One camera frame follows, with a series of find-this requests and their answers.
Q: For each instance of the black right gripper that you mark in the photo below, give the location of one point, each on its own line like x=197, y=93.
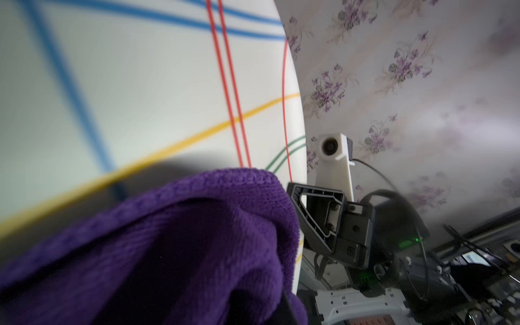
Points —
x=350, y=243

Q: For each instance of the purple microfibre cloth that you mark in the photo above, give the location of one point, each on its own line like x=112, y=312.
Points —
x=215, y=248

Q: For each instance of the white plaid round plate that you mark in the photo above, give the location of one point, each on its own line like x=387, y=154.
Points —
x=103, y=100

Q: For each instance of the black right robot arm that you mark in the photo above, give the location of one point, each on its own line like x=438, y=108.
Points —
x=380, y=242

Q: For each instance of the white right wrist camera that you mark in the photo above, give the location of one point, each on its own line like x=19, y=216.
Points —
x=334, y=153

